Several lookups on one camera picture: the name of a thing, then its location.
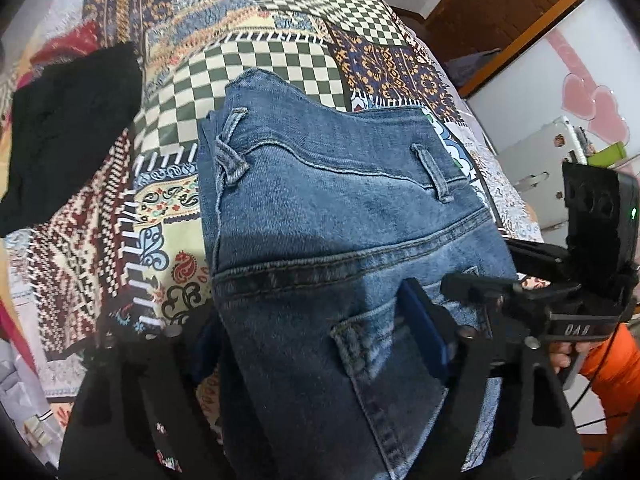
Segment black folded garment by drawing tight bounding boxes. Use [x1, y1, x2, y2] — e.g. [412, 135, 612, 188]
[0, 42, 144, 237]

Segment pink heart wall decor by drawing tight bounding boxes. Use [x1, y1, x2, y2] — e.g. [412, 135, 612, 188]
[544, 24, 632, 142]

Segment blue denim pants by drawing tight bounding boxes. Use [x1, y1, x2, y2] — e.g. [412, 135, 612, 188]
[196, 68, 521, 480]

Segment white papers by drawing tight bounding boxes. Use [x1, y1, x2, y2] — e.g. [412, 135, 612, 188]
[0, 344, 69, 457]

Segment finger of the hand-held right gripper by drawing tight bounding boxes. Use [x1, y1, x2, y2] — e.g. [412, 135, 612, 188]
[440, 272, 553, 322]
[504, 239, 577, 287]

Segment wooden door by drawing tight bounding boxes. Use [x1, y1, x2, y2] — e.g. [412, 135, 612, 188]
[424, 0, 599, 99]

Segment black cable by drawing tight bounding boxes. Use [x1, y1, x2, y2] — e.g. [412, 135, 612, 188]
[569, 305, 640, 433]

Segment patchwork printed blanket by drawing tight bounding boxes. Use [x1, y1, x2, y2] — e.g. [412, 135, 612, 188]
[0, 0, 546, 476]

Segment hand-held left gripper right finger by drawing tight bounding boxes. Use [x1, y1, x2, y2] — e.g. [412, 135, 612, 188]
[399, 277, 587, 480]

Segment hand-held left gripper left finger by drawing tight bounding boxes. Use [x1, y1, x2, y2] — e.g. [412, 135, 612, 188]
[59, 310, 236, 480]

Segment white appliance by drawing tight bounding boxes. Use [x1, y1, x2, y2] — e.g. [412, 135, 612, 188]
[496, 115, 590, 242]

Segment grey-blue cloth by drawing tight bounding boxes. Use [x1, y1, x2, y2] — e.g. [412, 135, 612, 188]
[444, 48, 502, 97]

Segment green box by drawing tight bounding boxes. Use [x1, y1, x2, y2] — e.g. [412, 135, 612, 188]
[586, 142, 632, 167]

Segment person's right hand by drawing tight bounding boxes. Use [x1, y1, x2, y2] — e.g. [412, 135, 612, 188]
[549, 341, 592, 392]

